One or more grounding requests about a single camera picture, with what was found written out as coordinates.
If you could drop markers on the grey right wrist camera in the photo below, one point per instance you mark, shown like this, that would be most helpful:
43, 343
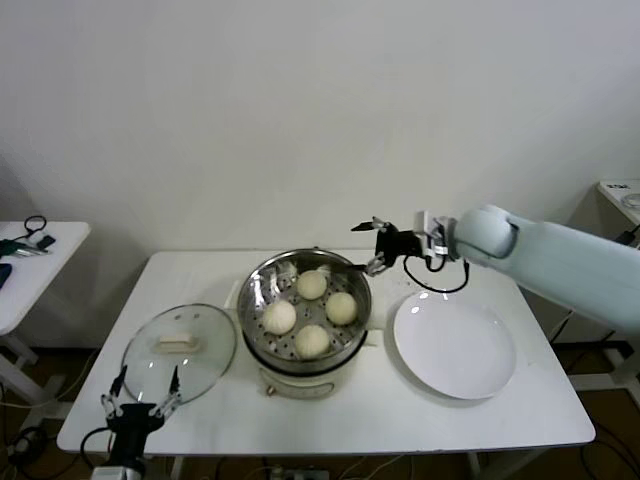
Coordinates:
430, 235

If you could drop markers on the dark blue object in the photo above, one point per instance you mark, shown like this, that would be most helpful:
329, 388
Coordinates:
4, 275

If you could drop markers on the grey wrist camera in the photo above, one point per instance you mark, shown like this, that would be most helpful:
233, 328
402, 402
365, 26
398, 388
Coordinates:
107, 474
430, 235

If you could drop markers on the white steamed baozi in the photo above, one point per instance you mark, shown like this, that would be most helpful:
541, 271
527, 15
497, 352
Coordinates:
341, 307
312, 285
312, 341
279, 317

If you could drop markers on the black metal floor bar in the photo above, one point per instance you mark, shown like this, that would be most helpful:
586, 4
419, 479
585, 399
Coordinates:
590, 349

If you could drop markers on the scattered brown crumbs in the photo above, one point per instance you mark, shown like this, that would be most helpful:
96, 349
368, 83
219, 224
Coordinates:
404, 283

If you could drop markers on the perforated steel steamer basket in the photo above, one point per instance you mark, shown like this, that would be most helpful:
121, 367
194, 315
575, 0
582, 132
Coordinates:
260, 285

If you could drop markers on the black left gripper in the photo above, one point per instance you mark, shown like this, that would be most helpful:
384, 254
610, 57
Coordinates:
132, 425

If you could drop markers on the small black device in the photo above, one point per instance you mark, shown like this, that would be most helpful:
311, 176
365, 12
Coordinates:
48, 242

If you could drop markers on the white electric cooker base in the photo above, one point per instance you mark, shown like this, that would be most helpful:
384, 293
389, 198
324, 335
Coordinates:
300, 386

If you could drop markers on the pale left robot arm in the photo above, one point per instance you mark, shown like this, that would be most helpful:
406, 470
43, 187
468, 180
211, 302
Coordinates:
135, 472

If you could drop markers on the black power adapter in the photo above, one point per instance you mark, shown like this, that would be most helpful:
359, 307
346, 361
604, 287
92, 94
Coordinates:
627, 236

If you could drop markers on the grey white tool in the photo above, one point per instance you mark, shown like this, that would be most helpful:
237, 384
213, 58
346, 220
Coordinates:
36, 249

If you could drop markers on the white power strip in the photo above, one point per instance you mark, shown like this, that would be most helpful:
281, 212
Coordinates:
300, 473

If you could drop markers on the clear coiled tube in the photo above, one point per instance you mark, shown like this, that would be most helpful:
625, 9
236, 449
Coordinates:
631, 201

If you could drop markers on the round glass lid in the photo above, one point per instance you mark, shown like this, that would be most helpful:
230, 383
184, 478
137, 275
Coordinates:
180, 344

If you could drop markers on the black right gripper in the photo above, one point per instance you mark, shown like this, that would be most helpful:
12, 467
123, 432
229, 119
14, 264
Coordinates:
397, 244

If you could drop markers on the round white plate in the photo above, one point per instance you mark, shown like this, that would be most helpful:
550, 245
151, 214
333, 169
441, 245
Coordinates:
455, 345

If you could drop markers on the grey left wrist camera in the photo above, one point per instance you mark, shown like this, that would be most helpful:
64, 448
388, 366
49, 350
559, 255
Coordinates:
107, 474

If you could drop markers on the pale right robot arm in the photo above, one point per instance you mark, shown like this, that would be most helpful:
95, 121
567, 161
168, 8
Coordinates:
550, 260

